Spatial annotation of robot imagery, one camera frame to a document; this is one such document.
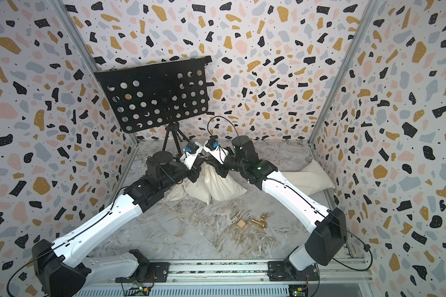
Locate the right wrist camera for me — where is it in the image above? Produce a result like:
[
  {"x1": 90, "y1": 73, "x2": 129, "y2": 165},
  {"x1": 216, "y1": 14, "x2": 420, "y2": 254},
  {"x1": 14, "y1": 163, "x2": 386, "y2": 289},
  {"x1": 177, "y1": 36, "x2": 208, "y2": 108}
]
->
[{"x1": 203, "y1": 139, "x2": 229, "y2": 165}]

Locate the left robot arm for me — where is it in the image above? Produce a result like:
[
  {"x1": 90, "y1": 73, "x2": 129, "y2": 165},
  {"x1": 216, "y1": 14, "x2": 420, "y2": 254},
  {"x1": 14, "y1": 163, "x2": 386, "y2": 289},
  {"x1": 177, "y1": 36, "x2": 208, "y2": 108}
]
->
[{"x1": 32, "y1": 151, "x2": 204, "y2": 297}]

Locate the black perforated music stand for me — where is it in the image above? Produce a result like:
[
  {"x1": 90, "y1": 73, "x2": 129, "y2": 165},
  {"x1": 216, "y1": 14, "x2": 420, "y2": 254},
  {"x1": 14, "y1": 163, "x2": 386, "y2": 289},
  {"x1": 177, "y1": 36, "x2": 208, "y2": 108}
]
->
[{"x1": 95, "y1": 56, "x2": 211, "y2": 152}]

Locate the small wooden cube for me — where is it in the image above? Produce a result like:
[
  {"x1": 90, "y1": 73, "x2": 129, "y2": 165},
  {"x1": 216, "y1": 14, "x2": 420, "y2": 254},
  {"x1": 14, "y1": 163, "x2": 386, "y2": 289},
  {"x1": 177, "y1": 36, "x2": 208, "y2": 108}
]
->
[{"x1": 237, "y1": 220, "x2": 247, "y2": 228}]

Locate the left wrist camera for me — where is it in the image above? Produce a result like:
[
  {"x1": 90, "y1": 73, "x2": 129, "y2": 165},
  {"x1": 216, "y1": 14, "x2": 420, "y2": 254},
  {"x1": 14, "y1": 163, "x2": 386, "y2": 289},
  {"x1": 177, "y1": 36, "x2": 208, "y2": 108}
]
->
[{"x1": 179, "y1": 142, "x2": 203, "y2": 170}]

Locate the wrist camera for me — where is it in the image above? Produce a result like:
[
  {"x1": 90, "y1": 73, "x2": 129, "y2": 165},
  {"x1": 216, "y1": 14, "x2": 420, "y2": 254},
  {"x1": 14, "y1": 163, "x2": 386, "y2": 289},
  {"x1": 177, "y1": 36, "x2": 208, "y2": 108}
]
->
[
  {"x1": 203, "y1": 139, "x2": 229, "y2": 165},
  {"x1": 179, "y1": 142, "x2": 203, "y2": 170}
]

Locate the cream soil bag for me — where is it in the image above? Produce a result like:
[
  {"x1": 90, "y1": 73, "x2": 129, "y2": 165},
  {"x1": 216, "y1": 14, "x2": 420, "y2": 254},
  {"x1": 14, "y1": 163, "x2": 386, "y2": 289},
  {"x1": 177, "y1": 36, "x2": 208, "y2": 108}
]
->
[
  {"x1": 165, "y1": 176, "x2": 211, "y2": 205},
  {"x1": 202, "y1": 163, "x2": 247, "y2": 202},
  {"x1": 282, "y1": 159, "x2": 335, "y2": 196}
]

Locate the circuit board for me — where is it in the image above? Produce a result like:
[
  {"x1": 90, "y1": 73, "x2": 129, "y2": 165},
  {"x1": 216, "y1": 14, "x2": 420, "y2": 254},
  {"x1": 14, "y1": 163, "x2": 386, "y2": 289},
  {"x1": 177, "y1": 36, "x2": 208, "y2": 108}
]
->
[
  {"x1": 288, "y1": 285, "x2": 308, "y2": 297},
  {"x1": 126, "y1": 286, "x2": 151, "y2": 297}
]

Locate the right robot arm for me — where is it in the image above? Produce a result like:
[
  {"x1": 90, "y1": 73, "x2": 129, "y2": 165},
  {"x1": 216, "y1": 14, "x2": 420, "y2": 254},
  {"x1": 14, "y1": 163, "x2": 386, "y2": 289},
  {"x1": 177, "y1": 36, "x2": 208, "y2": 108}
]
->
[{"x1": 203, "y1": 136, "x2": 348, "y2": 271}]

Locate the left circuit board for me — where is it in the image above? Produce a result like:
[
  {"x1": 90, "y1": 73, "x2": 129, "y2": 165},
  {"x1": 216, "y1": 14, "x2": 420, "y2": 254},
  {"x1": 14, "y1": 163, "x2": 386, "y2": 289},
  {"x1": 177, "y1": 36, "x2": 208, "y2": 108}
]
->
[{"x1": 126, "y1": 286, "x2": 151, "y2": 297}]

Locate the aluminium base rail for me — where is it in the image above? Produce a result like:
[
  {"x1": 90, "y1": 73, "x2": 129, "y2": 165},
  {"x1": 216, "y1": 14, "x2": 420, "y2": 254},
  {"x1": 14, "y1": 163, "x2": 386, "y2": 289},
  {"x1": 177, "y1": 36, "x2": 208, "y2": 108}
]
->
[{"x1": 76, "y1": 258, "x2": 378, "y2": 297}]

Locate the right circuit board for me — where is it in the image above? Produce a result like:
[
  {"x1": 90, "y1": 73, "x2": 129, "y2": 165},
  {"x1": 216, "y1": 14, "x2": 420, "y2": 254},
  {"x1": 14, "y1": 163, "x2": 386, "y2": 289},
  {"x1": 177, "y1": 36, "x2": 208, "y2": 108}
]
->
[{"x1": 288, "y1": 285, "x2": 308, "y2": 297}]

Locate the brass fitting rear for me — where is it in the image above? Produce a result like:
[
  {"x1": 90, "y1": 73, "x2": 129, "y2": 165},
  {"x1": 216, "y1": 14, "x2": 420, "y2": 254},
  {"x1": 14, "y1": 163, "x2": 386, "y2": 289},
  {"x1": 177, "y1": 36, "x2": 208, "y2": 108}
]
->
[{"x1": 251, "y1": 219, "x2": 266, "y2": 228}]

